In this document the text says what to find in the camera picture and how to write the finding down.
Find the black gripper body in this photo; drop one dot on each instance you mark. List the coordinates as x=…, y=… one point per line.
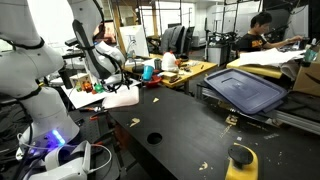
x=118, y=83

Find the bubble wrap sheet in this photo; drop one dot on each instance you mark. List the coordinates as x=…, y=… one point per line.
x=121, y=98

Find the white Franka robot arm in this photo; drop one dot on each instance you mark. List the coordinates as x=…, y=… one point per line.
x=40, y=110

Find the green toy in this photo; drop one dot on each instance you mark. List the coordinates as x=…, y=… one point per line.
x=98, y=88

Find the orange toy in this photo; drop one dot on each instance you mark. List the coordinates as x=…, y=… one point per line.
x=87, y=87

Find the teal plastic cup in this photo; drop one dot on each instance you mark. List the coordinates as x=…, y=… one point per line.
x=147, y=72

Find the red plastic bowl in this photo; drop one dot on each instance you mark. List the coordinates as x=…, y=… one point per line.
x=155, y=81

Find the beige tape scrap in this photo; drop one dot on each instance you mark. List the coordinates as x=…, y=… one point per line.
x=134, y=122
x=155, y=99

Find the white board panel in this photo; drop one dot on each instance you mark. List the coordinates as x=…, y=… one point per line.
x=135, y=40

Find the black cylinder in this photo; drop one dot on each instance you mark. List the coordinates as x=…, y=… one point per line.
x=65, y=76

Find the black office chair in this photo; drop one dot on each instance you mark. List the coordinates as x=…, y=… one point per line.
x=176, y=38

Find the wooden yellow table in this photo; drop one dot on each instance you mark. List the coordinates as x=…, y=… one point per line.
x=193, y=71

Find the white VR headset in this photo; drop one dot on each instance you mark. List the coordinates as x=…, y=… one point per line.
x=66, y=163

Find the blue plastic bin lid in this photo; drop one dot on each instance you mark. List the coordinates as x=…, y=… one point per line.
x=245, y=90

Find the yellow flat board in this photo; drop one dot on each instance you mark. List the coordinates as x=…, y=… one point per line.
x=256, y=70

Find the person in black shirt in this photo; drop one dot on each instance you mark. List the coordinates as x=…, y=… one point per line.
x=255, y=38

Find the stack of white papers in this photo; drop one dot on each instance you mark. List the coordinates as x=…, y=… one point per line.
x=270, y=56

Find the laptop computer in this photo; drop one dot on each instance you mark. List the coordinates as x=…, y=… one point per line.
x=297, y=23

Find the small cardboard box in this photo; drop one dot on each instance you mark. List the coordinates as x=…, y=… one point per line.
x=308, y=80

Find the aluminium frame table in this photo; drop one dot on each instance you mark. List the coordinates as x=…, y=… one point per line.
x=300, y=120

